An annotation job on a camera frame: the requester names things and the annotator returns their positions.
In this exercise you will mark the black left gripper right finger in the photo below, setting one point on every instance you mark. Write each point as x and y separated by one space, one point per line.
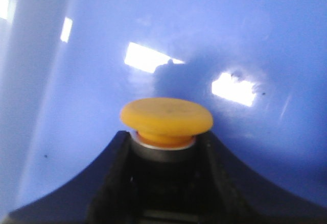
247 196

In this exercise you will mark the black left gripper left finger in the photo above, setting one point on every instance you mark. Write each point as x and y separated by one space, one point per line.
69 203

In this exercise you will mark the yellow push button switch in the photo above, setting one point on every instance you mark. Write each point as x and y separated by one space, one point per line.
164 146

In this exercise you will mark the blue plastic tray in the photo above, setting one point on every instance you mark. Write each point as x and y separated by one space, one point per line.
69 66

